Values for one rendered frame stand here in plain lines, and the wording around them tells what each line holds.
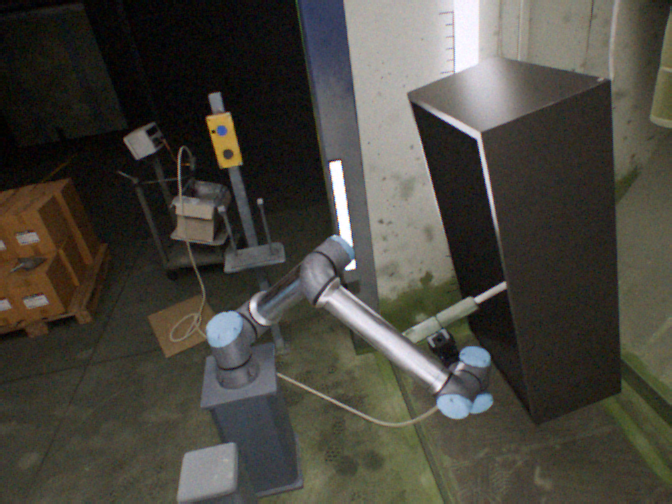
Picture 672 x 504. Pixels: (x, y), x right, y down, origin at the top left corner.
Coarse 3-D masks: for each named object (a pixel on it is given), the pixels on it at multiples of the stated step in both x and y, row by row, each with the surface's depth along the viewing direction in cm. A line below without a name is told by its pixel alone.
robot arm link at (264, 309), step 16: (336, 240) 152; (336, 256) 148; (352, 256) 154; (336, 272) 148; (272, 288) 178; (288, 288) 168; (256, 304) 188; (272, 304) 179; (288, 304) 175; (256, 320) 187; (272, 320) 190
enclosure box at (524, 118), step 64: (512, 64) 150; (448, 128) 175; (512, 128) 115; (576, 128) 118; (448, 192) 188; (512, 192) 124; (576, 192) 127; (512, 256) 134; (576, 256) 138; (512, 320) 221; (576, 320) 151; (512, 384) 192; (576, 384) 166
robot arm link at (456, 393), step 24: (312, 264) 143; (312, 288) 139; (336, 288) 140; (336, 312) 139; (360, 312) 137; (384, 336) 135; (408, 360) 133; (432, 360) 134; (432, 384) 131; (456, 384) 131; (480, 384) 135; (456, 408) 129
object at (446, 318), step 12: (492, 288) 169; (504, 288) 168; (468, 300) 170; (480, 300) 169; (444, 312) 171; (456, 312) 169; (468, 312) 169; (420, 324) 173; (432, 324) 170; (444, 324) 170; (408, 336) 171; (420, 336) 171
